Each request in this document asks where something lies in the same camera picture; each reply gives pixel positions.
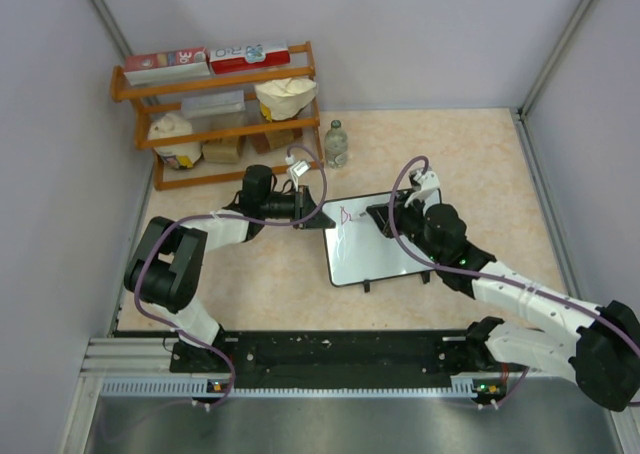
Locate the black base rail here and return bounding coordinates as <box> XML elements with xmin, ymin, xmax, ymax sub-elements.
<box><xmin>170</xmin><ymin>330</ymin><xmax>505</xmax><ymax>388</ymax></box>

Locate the grey slotted cable duct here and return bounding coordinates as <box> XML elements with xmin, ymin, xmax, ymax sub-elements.
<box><xmin>100</xmin><ymin>377</ymin><xmax>503</xmax><ymax>400</ymax></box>

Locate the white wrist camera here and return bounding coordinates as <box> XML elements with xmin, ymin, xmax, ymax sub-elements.
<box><xmin>404</xmin><ymin>169</ymin><xmax>440</xmax><ymax>208</ymax></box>
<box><xmin>287</xmin><ymin>160</ymin><xmax>311</xmax><ymax>182</ymax></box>

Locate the red white box right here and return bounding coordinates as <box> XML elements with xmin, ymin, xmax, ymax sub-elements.
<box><xmin>208</xmin><ymin>41</ymin><xmax>291</xmax><ymax>75</ymax></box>

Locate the tan cardboard box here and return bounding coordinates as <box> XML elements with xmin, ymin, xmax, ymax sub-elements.
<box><xmin>202</xmin><ymin>136</ymin><xmax>245</xmax><ymax>164</ymax></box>

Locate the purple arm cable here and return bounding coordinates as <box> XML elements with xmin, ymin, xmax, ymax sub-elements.
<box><xmin>134</xmin><ymin>145</ymin><xmax>329</xmax><ymax>410</ymax></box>
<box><xmin>388</xmin><ymin>156</ymin><xmax>640</xmax><ymax>410</ymax></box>

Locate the black framed whiteboard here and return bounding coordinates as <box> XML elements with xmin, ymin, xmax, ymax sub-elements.
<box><xmin>323</xmin><ymin>192</ymin><xmax>432</xmax><ymax>292</ymax></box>

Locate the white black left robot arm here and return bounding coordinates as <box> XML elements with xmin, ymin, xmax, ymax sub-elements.
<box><xmin>124</xmin><ymin>160</ymin><xmax>335</xmax><ymax>371</ymax></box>

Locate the red white box left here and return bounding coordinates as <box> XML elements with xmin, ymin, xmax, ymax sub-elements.
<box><xmin>123</xmin><ymin>47</ymin><xmax>210</xmax><ymax>85</ymax></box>

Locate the red white box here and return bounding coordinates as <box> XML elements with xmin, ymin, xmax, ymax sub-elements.
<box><xmin>123</xmin><ymin>47</ymin><xmax>210</xmax><ymax>85</ymax></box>
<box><xmin>208</xmin><ymin>41</ymin><xmax>291</xmax><ymax>75</ymax></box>

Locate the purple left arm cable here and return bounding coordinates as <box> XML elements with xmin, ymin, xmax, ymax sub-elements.
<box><xmin>134</xmin><ymin>145</ymin><xmax>329</xmax><ymax>410</ymax></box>

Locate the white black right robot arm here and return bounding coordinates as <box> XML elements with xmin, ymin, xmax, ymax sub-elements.
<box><xmin>365</xmin><ymin>194</ymin><xmax>639</xmax><ymax>412</ymax></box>

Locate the clear plastic container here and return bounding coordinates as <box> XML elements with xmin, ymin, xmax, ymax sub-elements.
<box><xmin>181</xmin><ymin>90</ymin><xmax>248</xmax><ymax>130</ymax></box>

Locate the clear glass bottle green cap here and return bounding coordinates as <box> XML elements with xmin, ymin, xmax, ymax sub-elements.
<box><xmin>324</xmin><ymin>120</ymin><xmax>348</xmax><ymax>168</ymax></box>

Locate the white flour bag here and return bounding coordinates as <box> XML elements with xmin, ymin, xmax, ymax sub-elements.
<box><xmin>147</xmin><ymin>112</ymin><xmax>203</xmax><ymax>171</ymax></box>

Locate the orange wooden shelf rack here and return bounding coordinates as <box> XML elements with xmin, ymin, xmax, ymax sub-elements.
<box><xmin>110</xmin><ymin>43</ymin><xmax>321</xmax><ymax>190</ymax></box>

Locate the cream paper bag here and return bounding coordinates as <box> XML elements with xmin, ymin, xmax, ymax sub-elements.
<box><xmin>254</xmin><ymin>78</ymin><xmax>318</xmax><ymax>121</ymax></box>

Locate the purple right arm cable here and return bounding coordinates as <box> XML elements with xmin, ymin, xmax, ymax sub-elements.
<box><xmin>388</xmin><ymin>156</ymin><xmax>640</xmax><ymax>410</ymax></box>

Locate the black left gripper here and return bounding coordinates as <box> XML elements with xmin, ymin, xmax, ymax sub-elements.
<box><xmin>260</xmin><ymin>185</ymin><xmax>334</xmax><ymax>229</ymax></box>

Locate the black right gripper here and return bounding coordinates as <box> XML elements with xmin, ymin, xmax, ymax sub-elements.
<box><xmin>369</xmin><ymin>189</ymin><xmax>445</xmax><ymax>264</ymax></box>

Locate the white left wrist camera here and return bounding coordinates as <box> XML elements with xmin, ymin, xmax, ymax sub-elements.
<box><xmin>287</xmin><ymin>160</ymin><xmax>311</xmax><ymax>182</ymax></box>

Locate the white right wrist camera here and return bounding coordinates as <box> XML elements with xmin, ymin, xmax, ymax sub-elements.
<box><xmin>404</xmin><ymin>169</ymin><xmax>440</xmax><ymax>208</ymax></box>

